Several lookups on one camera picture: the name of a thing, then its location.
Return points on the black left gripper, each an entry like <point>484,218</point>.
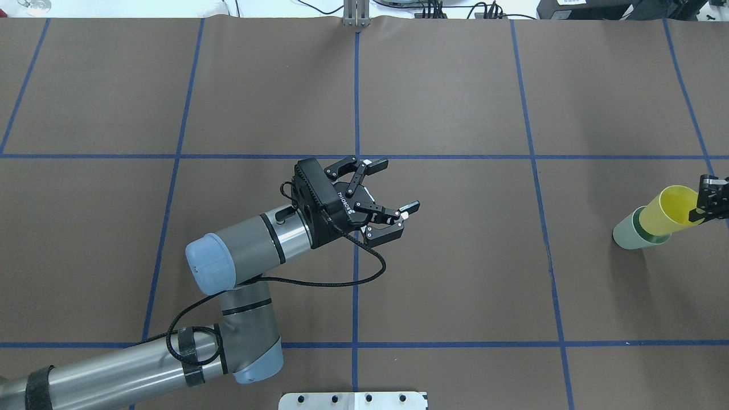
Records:
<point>343,208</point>

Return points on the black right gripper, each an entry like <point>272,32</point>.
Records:
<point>712,196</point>

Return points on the yellow cup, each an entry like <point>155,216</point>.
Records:
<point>669,211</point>

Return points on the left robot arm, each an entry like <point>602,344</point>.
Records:
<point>233,329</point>

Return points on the green cup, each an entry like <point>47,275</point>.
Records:
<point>630,235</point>

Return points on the brown table mat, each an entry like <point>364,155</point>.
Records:
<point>526,142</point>

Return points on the black box with label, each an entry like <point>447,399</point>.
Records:
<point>582,10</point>

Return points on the aluminium frame post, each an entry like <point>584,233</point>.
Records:
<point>356,13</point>

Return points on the metal base plate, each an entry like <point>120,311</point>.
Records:
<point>355,400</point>

